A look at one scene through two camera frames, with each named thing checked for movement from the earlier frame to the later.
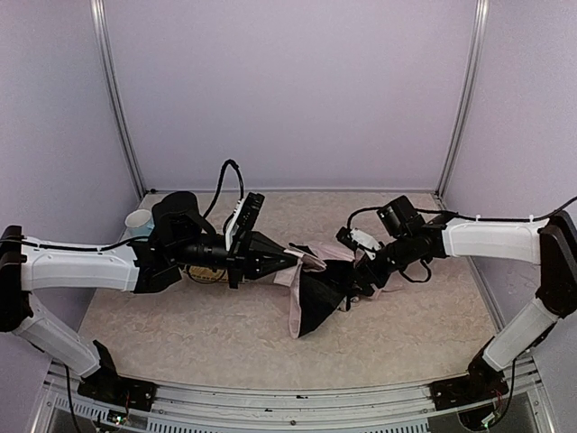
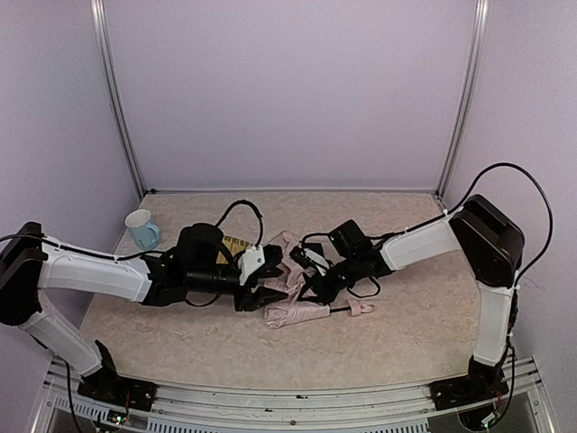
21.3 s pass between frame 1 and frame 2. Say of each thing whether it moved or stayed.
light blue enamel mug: stayed
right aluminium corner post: stayed
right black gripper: moved
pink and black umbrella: moved
